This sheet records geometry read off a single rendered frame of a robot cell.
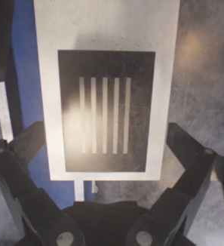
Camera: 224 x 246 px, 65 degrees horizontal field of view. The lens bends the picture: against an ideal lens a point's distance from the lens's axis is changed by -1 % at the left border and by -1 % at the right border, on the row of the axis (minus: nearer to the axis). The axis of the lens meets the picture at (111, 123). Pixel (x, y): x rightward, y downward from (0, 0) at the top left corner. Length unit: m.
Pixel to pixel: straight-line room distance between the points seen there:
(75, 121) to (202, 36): 1.56
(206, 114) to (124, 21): 1.57
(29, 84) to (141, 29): 0.78
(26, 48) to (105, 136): 0.82
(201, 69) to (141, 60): 1.50
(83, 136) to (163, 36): 0.22
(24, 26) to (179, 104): 1.30
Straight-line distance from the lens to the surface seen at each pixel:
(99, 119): 0.26
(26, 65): 1.03
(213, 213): 2.50
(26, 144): 0.18
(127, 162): 0.29
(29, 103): 1.05
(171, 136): 0.20
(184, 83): 1.69
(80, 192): 1.09
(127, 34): 0.34
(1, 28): 0.47
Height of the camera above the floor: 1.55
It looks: 72 degrees down
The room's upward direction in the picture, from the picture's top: 175 degrees clockwise
